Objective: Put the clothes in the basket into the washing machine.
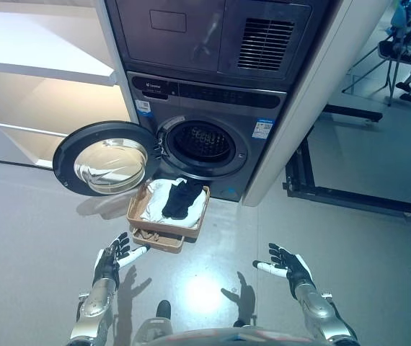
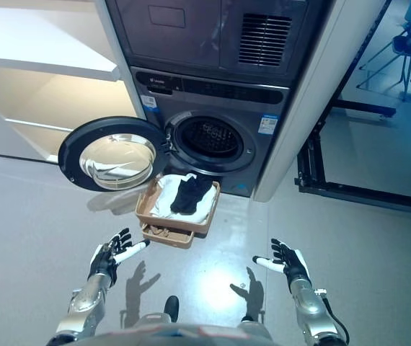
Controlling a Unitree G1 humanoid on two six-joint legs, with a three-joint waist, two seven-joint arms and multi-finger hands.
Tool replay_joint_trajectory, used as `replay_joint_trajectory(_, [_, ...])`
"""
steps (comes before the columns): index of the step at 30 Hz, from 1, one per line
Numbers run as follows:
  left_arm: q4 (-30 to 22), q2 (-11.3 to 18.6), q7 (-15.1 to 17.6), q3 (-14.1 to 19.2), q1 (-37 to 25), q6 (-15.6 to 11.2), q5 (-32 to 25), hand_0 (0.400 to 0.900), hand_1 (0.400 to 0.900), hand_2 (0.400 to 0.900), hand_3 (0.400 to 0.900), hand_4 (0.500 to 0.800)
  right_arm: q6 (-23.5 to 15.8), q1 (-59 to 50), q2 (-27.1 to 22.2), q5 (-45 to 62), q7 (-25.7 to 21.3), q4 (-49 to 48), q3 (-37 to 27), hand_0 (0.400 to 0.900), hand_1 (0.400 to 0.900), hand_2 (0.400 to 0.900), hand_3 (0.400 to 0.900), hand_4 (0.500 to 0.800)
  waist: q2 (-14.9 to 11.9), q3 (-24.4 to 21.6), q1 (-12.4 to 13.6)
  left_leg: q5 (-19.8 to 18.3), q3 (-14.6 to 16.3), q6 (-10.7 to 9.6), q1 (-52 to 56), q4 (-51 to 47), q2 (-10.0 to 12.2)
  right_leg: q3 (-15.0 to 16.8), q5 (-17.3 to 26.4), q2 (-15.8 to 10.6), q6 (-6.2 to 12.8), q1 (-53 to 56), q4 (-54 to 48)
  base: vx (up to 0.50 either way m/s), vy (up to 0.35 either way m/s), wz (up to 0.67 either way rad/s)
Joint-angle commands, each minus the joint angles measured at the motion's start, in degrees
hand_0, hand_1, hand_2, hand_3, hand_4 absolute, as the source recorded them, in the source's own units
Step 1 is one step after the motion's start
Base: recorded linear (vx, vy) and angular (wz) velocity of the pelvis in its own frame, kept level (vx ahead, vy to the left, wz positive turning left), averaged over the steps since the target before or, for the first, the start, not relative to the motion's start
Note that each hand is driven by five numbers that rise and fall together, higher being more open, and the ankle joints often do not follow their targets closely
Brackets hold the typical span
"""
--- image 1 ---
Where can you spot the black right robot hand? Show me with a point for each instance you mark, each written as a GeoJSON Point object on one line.
{"type": "Point", "coordinates": [295, 270]}

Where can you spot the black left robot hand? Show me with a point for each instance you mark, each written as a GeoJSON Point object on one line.
{"type": "Point", "coordinates": [106, 263]}

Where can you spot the black garment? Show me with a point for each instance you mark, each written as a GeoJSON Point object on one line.
{"type": "Point", "coordinates": [182, 198]}

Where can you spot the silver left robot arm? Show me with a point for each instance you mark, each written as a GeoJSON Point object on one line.
{"type": "Point", "coordinates": [95, 310]}

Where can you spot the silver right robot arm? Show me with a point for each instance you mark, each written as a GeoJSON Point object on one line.
{"type": "Point", "coordinates": [317, 310]}

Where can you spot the small wicker basket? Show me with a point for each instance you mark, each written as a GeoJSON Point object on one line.
{"type": "Point", "coordinates": [162, 245]}

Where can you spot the large wicker basket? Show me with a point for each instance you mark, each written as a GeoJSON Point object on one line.
{"type": "Point", "coordinates": [135, 207]}

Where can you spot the round washing machine door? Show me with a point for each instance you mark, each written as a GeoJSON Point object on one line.
{"type": "Point", "coordinates": [65, 155]}

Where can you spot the grey front-load washing machine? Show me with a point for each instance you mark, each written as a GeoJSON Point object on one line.
{"type": "Point", "coordinates": [198, 108]}

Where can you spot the silver left robot leg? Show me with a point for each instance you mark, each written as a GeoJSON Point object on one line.
{"type": "Point", "coordinates": [163, 308]}

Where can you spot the white garment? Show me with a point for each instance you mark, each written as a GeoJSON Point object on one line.
{"type": "Point", "coordinates": [155, 205]}

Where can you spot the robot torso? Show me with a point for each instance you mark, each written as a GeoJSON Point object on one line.
{"type": "Point", "coordinates": [227, 337]}

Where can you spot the blue energy label sticker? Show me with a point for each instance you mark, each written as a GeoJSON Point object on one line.
{"type": "Point", "coordinates": [264, 129]}

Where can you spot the white barcode sticker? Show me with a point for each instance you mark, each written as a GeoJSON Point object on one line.
{"type": "Point", "coordinates": [144, 107]}

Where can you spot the white cabinet side panel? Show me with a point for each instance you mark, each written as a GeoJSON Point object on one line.
{"type": "Point", "coordinates": [299, 90]}

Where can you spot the white shelf unit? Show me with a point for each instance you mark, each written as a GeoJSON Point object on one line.
{"type": "Point", "coordinates": [39, 68]}

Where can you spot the grey stacked dryer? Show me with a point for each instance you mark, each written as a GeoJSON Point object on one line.
{"type": "Point", "coordinates": [176, 43]}

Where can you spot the black folding chair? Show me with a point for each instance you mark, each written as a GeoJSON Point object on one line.
{"type": "Point", "coordinates": [389, 48]}

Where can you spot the black metal floor frame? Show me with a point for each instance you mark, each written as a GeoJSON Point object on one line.
{"type": "Point", "coordinates": [371, 202]}

